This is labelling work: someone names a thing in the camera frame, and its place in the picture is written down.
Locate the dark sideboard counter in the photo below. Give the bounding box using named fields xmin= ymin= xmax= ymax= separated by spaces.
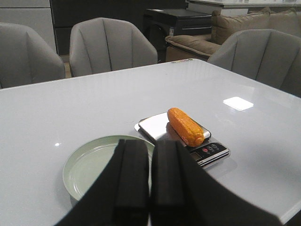
xmin=49 ymin=0 xmax=189 ymax=56

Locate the grey chair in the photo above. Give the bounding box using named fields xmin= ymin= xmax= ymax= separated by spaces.
xmin=0 ymin=22 xmax=65 ymax=89
xmin=208 ymin=29 xmax=301 ymax=97
xmin=69 ymin=17 xmax=158 ymax=77

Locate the silver black kitchen scale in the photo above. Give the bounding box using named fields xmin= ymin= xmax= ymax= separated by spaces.
xmin=135 ymin=107 xmax=230 ymax=167

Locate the orange corn cob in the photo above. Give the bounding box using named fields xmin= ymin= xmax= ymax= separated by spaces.
xmin=167 ymin=107 xmax=205 ymax=147

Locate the right side grey chair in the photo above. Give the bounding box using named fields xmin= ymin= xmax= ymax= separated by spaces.
xmin=208 ymin=29 xmax=301 ymax=97

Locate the pale green plate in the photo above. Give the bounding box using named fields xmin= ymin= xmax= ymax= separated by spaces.
xmin=63 ymin=135 xmax=155 ymax=201

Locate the white drawer cabinet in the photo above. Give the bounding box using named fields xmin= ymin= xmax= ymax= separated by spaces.
xmin=0 ymin=0 xmax=56 ymax=50

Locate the tan sofa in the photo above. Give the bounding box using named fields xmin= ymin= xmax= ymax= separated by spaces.
xmin=165 ymin=7 xmax=301 ymax=62

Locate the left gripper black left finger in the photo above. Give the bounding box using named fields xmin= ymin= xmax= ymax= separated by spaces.
xmin=57 ymin=139 xmax=149 ymax=226

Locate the middle grey chair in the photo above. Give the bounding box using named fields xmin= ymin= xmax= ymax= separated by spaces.
xmin=69 ymin=17 xmax=158 ymax=77

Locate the black appliance box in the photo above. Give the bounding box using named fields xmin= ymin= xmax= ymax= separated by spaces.
xmin=143 ymin=8 xmax=211 ymax=63

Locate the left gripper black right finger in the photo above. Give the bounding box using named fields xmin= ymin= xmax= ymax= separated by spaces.
xmin=150 ymin=141 xmax=281 ymax=226

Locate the left grey chair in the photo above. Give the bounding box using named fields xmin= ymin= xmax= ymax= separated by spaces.
xmin=0 ymin=22 xmax=65 ymax=89

